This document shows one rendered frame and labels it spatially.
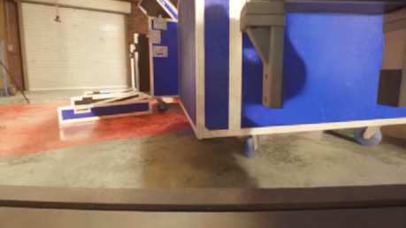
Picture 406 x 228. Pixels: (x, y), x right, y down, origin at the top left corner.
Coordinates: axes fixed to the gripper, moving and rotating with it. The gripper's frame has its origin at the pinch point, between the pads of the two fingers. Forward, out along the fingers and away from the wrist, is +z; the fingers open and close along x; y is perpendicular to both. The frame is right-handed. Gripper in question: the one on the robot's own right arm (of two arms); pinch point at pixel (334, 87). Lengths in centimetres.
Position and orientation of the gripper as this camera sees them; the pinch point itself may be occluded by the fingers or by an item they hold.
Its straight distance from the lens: 25.3
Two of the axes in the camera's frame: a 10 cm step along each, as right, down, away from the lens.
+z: 0.1, 9.9, 1.3
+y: -0.1, 1.3, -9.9
